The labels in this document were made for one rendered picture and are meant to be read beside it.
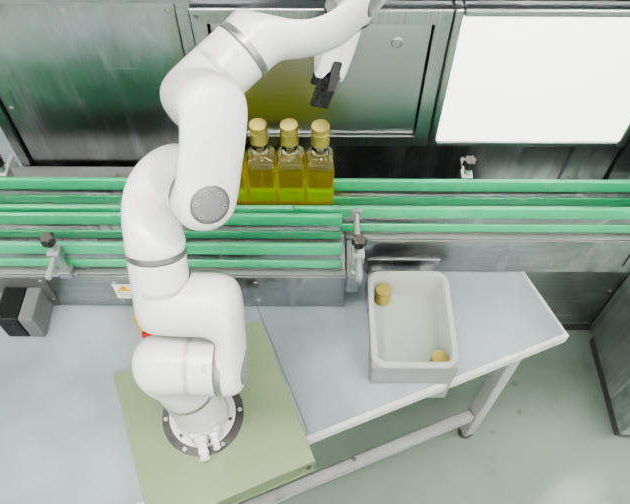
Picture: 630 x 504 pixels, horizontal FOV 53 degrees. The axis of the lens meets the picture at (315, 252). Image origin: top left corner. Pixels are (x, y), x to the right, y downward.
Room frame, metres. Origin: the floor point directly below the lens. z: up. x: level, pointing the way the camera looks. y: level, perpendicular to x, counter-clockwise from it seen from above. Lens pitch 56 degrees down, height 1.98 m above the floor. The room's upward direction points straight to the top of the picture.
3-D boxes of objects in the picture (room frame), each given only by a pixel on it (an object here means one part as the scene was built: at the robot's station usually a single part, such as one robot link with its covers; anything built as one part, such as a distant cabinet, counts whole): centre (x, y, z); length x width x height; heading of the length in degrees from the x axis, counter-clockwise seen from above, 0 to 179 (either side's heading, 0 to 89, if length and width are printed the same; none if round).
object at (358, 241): (0.72, -0.09, 0.95); 0.17 x 0.03 x 0.12; 0
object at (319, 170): (0.85, -0.01, 0.99); 0.06 x 0.06 x 0.21; 0
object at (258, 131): (0.85, 0.11, 1.14); 0.04 x 0.04 x 0.04
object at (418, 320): (0.62, -0.20, 0.80); 0.22 x 0.17 x 0.09; 0
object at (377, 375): (0.65, -0.20, 0.79); 0.27 x 0.17 x 0.08; 0
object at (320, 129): (0.85, -0.01, 1.14); 0.04 x 0.04 x 0.04
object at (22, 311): (0.66, 0.63, 0.79); 0.08 x 0.08 x 0.08; 0
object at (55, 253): (0.68, 0.52, 0.94); 0.07 x 0.04 x 0.13; 0
